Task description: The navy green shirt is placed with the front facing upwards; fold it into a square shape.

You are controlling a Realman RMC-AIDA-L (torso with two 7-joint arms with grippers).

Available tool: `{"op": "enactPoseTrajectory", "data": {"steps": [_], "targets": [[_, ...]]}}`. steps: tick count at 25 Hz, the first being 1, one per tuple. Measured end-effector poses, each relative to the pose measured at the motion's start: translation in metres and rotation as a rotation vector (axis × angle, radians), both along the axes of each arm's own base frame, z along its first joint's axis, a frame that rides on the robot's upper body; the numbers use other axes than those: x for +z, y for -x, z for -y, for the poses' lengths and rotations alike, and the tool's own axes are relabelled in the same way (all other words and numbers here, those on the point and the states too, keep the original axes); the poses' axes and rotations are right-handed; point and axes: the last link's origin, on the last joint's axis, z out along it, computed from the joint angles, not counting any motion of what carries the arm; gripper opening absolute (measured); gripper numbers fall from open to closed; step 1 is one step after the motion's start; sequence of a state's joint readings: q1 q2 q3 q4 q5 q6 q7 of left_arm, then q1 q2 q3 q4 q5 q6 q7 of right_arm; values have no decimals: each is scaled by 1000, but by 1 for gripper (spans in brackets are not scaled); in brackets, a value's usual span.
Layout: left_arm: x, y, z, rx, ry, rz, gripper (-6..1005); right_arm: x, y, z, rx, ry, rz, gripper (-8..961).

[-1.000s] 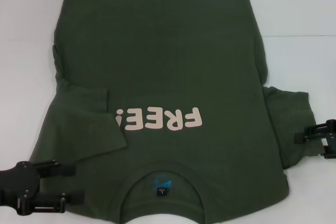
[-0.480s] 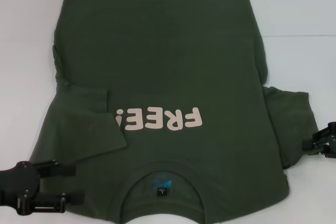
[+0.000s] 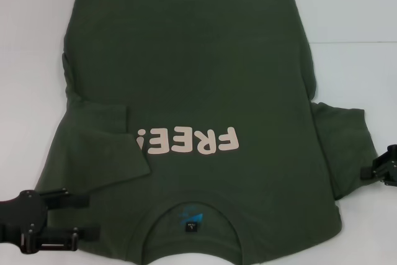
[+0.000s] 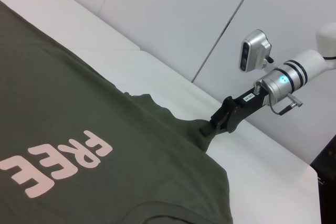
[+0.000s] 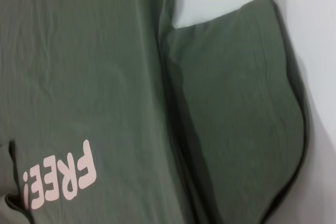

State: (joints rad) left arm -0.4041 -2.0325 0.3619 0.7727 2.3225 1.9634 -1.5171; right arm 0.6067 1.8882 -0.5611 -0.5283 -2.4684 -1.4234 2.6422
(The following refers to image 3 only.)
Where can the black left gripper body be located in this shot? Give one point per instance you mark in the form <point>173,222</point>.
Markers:
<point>21,212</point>

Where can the dark green FREE t-shirt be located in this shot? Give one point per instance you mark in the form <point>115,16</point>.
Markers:
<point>192,60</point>

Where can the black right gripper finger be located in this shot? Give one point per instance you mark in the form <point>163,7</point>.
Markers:
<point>391,179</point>
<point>383,161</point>

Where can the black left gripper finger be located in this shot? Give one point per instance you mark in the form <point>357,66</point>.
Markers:
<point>71,201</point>
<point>68,235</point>

